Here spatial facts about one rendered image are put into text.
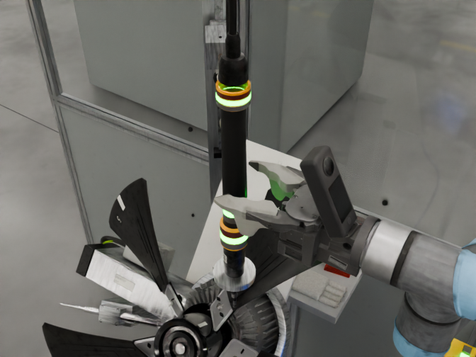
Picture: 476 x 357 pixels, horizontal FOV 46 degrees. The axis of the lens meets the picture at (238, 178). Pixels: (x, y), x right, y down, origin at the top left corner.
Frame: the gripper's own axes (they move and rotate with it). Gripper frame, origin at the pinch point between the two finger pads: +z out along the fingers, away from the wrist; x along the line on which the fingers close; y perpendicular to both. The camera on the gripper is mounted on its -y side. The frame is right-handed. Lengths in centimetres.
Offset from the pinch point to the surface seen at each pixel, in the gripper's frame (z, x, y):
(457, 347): -37, 35, 59
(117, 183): 102, 70, 101
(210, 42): 36, 45, 9
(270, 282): -2.2, 7.8, 30.3
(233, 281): -0.6, -2.4, 19.9
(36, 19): 126, 69, 35
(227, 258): 0.7, -2.1, 15.4
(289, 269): -4.7, 10.1, 27.2
